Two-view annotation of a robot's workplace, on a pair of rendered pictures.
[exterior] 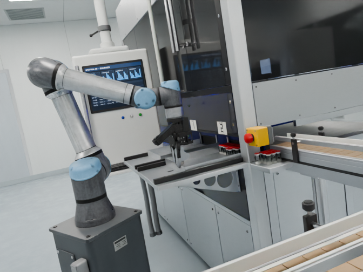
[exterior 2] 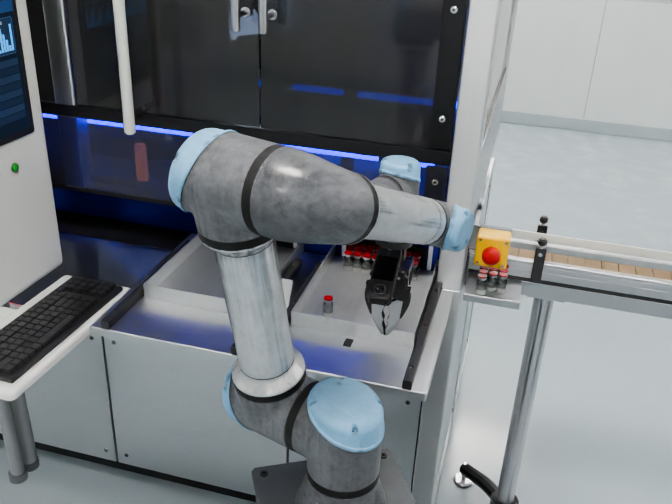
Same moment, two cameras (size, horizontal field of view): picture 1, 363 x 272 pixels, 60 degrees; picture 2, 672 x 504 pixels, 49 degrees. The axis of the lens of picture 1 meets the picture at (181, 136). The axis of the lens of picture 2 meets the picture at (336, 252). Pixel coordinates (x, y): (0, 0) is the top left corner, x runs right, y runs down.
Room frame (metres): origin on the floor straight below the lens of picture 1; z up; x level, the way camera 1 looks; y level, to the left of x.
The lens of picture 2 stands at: (0.67, 1.13, 1.71)
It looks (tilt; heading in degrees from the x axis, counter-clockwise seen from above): 27 degrees down; 304
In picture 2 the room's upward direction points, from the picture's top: 3 degrees clockwise
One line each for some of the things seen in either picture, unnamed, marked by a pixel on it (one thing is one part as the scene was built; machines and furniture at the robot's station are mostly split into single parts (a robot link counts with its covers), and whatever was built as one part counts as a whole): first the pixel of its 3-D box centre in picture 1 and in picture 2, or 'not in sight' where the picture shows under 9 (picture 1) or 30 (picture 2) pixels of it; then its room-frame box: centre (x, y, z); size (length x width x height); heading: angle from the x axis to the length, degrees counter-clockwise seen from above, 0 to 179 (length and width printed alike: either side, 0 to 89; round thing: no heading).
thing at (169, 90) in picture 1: (170, 94); (397, 188); (1.30, 0.02, 1.21); 0.09 x 0.08 x 0.11; 92
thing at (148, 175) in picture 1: (182, 161); (288, 302); (1.55, 0.02, 0.87); 0.70 x 0.48 x 0.02; 20
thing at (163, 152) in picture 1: (182, 149); (229, 266); (1.73, 0.01, 0.90); 0.34 x 0.26 x 0.04; 110
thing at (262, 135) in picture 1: (259, 135); (492, 246); (1.22, -0.30, 1.00); 0.08 x 0.07 x 0.07; 110
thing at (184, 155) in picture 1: (182, 157); (395, 312); (1.28, 0.01, 0.95); 0.06 x 0.03 x 0.09; 110
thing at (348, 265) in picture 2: (228, 150); (380, 265); (1.45, -0.21, 0.91); 0.18 x 0.02 x 0.05; 20
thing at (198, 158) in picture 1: (208, 157); (369, 290); (1.42, -0.11, 0.90); 0.34 x 0.26 x 0.04; 110
